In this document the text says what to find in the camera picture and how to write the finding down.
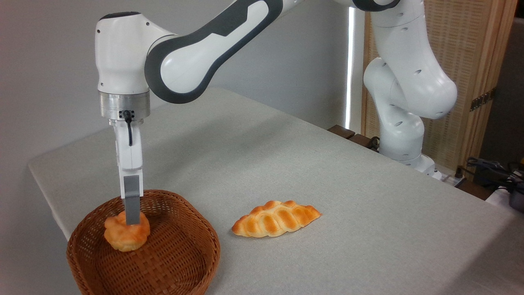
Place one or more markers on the dark wooden block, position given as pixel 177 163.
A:
pixel 360 140
pixel 342 131

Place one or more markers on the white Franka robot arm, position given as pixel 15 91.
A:
pixel 192 65

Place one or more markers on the round knotted bread roll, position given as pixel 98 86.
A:
pixel 125 235

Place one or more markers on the black table clamp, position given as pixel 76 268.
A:
pixel 373 143

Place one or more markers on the long braided bread loaf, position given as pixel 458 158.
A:
pixel 274 219

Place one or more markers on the brown woven wicker basket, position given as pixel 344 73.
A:
pixel 172 254

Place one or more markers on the black screen hinge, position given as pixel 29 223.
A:
pixel 483 99

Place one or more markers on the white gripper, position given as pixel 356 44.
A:
pixel 130 155

